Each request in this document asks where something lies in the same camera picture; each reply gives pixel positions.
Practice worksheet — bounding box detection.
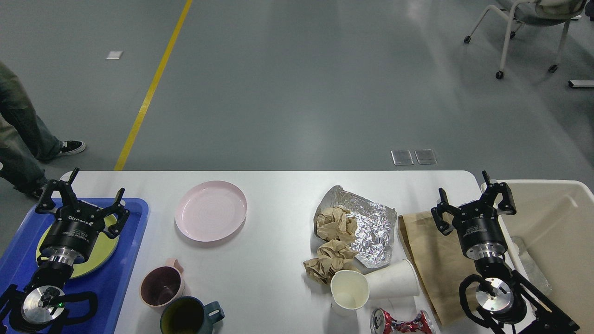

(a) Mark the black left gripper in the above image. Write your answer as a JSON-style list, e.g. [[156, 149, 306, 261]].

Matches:
[[35, 168, 130, 261]]

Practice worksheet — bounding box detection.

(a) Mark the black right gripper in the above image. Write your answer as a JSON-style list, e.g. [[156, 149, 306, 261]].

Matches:
[[431, 170, 517, 260]]

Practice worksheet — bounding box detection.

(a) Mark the pink ribbed mug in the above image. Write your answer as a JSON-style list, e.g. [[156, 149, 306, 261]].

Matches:
[[139, 258, 189, 311]]

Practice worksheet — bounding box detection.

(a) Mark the pink plate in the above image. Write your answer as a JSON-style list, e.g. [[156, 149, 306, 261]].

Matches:
[[174, 180, 248, 242]]

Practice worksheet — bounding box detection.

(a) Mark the dark teal mug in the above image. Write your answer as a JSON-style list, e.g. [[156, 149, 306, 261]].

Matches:
[[160, 296, 225, 334]]

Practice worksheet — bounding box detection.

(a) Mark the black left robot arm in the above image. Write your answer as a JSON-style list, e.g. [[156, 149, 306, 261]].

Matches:
[[1, 168, 130, 334]]

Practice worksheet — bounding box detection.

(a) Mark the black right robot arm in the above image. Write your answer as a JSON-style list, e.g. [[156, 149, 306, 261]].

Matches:
[[431, 171, 580, 334]]

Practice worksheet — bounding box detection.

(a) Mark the yellow-green plate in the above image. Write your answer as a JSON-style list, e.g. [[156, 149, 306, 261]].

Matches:
[[35, 202, 119, 278]]

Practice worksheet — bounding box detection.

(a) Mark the brown paper bag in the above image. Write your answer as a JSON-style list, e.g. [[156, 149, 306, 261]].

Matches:
[[398, 211, 477, 327]]

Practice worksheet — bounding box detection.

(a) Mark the beige plastic bin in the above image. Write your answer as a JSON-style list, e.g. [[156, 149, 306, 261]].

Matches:
[[502, 180, 594, 334]]

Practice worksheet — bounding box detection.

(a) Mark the clear plastic bottle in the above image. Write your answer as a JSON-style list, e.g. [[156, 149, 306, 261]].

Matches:
[[511, 236, 552, 296]]

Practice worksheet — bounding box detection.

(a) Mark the right metal floor socket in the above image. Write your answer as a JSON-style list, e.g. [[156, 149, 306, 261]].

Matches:
[[414, 149, 439, 165]]

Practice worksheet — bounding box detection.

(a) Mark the metal floor socket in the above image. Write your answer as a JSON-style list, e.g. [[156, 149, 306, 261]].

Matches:
[[414, 149, 439, 165], [391, 150, 414, 166]]

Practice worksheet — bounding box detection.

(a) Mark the blue plastic tray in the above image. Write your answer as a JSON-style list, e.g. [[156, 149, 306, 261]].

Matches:
[[0, 198, 150, 334]]

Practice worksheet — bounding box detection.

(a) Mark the person in green trousers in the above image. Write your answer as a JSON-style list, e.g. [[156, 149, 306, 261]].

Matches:
[[0, 63, 86, 199]]

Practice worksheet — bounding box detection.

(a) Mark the left metal floor socket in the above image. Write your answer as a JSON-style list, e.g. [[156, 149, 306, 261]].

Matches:
[[391, 150, 414, 166]]

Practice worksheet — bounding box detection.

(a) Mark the lying white paper cup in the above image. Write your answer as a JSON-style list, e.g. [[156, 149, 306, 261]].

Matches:
[[365, 259, 420, 300]]

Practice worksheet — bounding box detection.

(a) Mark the crumpled aluminium foil sheet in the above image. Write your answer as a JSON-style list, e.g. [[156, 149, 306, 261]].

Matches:
[[314, 186, 397, 269]]

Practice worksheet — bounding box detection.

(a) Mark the crumpled brown paper upper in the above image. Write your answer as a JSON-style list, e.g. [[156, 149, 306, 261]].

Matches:
[[314, 206, 358, 244]]

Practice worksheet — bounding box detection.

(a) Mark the crumpled brown paper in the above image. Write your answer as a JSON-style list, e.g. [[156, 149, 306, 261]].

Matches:
[[314, 206, 358, 244], [303, 240, 360, 285]]

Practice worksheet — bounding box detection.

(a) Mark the crushed red soda can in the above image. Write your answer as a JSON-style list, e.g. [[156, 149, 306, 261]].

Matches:
[[370, 308, 434, 334]]

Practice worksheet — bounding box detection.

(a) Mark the upright white paper cup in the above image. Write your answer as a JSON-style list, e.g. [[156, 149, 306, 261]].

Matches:
[[330, 270, 370, 317]]

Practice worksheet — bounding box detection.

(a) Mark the crumpled brown paper lower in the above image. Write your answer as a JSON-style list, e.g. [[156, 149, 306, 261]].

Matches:
[[303, 240, 360, 285]]

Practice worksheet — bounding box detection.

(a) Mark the white metal bar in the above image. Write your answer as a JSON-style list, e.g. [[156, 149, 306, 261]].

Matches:
[[568, 79, 594, 89]]

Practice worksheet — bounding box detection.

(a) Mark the white frame chair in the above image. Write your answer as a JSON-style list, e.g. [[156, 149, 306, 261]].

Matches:
[[463, 0, 587, 80]]

